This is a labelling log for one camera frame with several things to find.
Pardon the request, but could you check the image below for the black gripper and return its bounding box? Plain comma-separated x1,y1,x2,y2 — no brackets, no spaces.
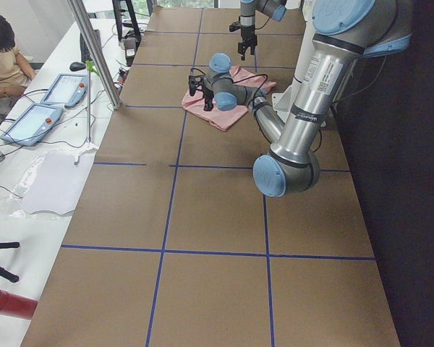
237,25,258,60
202,82,214,111

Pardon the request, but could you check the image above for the black tripod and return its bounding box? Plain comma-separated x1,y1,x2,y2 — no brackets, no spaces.
0,241,20,283

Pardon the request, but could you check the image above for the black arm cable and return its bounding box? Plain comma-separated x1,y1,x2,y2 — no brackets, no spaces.
190,67,269,109

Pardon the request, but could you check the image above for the teach pendant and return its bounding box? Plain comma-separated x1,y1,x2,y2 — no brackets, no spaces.
0,103,63,147
41,74,89,108

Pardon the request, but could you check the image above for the green handled reacher stick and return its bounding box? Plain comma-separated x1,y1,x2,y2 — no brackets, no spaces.
85,60,99,150

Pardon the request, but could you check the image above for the black computer mouse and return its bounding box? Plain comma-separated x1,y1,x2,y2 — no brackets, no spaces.
69,61,86,72

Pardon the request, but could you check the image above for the red cylinder bottle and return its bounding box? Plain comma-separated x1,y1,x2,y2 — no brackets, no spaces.
0,289,38,320

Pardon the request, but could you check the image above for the white plastic sheet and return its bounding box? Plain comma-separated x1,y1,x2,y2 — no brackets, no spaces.
2,147,95,219

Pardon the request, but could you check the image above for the upper teach pendant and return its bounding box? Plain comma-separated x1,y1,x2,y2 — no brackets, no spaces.
41,74,89,108

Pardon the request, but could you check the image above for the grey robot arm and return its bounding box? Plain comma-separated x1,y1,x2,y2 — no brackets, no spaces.
189,1,414,197
229,0,286,61

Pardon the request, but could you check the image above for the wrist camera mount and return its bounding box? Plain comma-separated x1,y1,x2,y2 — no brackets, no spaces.
229,22,241,33
188,74,205,96

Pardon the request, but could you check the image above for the lower teach pendant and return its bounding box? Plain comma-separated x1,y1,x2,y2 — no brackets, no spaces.
0,103,63,147

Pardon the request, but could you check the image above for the aluminium frame post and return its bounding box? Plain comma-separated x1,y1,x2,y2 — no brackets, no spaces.
67,0,122,110

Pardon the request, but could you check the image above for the pink Snoopy t-shirt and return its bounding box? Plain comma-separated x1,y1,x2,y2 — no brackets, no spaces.
182,64,278,132

